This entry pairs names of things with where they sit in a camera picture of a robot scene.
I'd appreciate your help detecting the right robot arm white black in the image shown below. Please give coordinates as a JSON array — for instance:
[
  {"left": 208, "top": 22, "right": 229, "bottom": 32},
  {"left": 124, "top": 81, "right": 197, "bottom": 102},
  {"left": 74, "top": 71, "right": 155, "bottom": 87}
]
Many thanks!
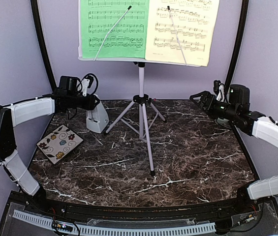
[{"left": 190, "top": 81, "right": 278, "bottom": 213}]

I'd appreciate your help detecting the yellow sheet music page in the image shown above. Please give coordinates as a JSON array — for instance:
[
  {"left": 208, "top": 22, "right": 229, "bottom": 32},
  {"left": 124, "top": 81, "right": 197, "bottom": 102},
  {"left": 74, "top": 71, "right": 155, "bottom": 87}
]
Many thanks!
[{"left": 145, "top": 0, "right": 219, "bottom": 66}]

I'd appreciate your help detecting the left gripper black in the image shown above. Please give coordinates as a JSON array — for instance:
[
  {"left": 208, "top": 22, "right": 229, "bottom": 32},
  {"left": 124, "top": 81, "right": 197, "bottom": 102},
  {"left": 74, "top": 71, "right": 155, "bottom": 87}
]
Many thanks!
[{"left": 68, "top": 92, "right": 100, "bottom": 110}]

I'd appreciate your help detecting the white perforated music stand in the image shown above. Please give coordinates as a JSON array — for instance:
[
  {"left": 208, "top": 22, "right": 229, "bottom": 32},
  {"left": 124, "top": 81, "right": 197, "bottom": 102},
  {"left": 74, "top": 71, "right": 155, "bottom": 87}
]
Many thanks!
[{"left": 78, "top": 0, "right": 213, "bottom": 177}]

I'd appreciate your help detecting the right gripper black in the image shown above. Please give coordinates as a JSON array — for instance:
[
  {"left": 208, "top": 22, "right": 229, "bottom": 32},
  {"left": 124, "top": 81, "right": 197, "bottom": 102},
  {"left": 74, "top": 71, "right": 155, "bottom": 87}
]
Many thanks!
[{"left": 190, "top": 91, "right": 239, "bottom": 121}]

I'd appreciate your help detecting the floral square ceramic plate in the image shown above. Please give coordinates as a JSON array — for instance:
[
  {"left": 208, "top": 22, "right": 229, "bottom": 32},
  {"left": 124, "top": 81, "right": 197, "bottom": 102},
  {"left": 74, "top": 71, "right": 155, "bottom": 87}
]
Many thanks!
[{"left": 36, "top": 124, "right": 84, "bottom": 165}]

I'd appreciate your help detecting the white slotted cable duct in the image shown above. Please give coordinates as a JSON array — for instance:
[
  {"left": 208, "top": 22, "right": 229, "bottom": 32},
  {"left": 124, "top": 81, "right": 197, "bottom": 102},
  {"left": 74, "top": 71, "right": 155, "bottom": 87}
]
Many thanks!
[{"left": 12, "top": 210, "right": 216, "bottom": 236}]

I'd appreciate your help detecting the pale green ceramic bowl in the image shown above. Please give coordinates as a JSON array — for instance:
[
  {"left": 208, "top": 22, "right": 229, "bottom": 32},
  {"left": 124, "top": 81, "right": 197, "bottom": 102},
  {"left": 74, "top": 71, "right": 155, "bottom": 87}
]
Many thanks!
[{"left": 216, "top": 118, "right": 228, "bottom": 124}]

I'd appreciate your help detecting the left black frame post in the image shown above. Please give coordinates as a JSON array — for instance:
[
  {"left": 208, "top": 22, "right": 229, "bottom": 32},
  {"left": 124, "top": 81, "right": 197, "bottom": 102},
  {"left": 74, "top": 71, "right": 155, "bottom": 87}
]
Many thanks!
[{"left": 30, "top": 0, "right": 57, "bottom": 90}]

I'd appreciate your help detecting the green sheet music page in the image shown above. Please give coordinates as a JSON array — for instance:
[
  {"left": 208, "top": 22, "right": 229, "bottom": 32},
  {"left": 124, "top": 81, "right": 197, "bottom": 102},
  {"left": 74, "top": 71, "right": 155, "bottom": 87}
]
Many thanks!
[{"left": 78, "top": 0, "right": 150, "bottom": 60}]

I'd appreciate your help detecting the white metronome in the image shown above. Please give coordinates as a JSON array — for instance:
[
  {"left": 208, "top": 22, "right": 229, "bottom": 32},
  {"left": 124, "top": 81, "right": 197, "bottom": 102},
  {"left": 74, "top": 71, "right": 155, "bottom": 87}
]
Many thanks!
[{"left": 86, "top": 101, "right": 109, "bottom": 134}]

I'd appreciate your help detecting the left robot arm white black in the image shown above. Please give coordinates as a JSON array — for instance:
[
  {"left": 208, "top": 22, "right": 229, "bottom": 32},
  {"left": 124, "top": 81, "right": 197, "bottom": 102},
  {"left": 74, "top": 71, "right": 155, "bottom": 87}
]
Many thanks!
[{"left": 0, "top": 73, "right": 100, "bottom": 214}]

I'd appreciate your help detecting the black frame post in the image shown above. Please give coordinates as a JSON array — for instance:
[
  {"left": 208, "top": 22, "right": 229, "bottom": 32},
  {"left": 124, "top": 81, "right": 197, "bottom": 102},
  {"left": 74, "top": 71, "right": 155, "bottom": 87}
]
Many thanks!
[
  {"left": 225, "top": 0, "right": 249, "bottom": 90},
  {"left": 30, "top": 0, "right": 57, "bottom": 90}
]

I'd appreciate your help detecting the right black frame post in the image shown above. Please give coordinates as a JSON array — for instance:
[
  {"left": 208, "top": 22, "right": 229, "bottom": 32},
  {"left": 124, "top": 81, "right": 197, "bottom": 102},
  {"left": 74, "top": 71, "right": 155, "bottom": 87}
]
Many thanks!
[{"left": 225, "top": 0, "right": 249, "bottom": 90}]

